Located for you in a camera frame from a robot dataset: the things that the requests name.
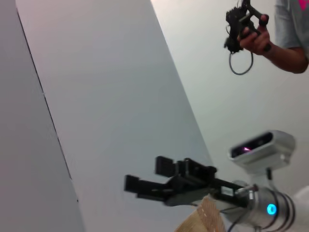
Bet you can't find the khaki canvas food bag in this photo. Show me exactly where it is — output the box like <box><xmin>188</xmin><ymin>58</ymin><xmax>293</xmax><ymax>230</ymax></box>
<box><xmin>174</xmin><ymin>195</ymin><xmax>229</xmax><ymax>232</ymax></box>

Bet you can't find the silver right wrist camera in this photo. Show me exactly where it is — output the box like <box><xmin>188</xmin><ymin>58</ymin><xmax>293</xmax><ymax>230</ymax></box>
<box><xmin>228</xmin><ymin>130</ymin><xmax>296</xmax><ymax>181</ymax></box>

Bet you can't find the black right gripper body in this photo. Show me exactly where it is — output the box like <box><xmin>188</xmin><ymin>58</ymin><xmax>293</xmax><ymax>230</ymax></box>
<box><xmin>164</xmin><ymin>158</ymin><xmax>249</xmax><ymax>208</ymax></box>

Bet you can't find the black controller cable loop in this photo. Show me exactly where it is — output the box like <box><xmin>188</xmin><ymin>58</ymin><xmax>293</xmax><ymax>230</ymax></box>
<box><xmin>228</xmin><ymin>49</ymin><xmax>254</xmax><ymax>75</ymax></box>

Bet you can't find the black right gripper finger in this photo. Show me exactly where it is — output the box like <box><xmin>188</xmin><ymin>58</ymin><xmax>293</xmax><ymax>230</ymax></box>
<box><xmin>124</xmin><ymin>174</ymin><xmax>174</xmax><ymax>201</ymax></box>
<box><xmin>154</xmin><ymin>156</ymin><xmax>181</xmax><ymax>178</ymax></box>

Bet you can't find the right gripper silver plug cable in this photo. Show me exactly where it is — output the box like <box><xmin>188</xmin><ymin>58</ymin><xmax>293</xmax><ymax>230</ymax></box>
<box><xmin>235</xmin><ymin>184</ymin><xmax>257</xmax><ymax>195</ymax></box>

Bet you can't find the black handheld teleoperation controller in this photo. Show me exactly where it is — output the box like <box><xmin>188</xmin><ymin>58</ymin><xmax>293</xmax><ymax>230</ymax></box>
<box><xmin>223</xmin><ymin>0</ymin><xmax>270</xmax><ymax>54</ymax></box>

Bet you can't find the person's bare hand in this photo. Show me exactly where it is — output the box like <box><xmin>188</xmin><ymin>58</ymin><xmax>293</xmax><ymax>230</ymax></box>
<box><xmin>238</xmin><ymin>14</ymin><xmax>272</xmax><ymax>56</ymax></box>

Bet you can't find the person's bare forearm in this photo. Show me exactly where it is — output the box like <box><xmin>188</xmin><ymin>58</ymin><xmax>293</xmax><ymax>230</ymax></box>
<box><xmin>264</xmin><ymin>42</ymin><xmax>309</xmax><ymax>74</ymax></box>

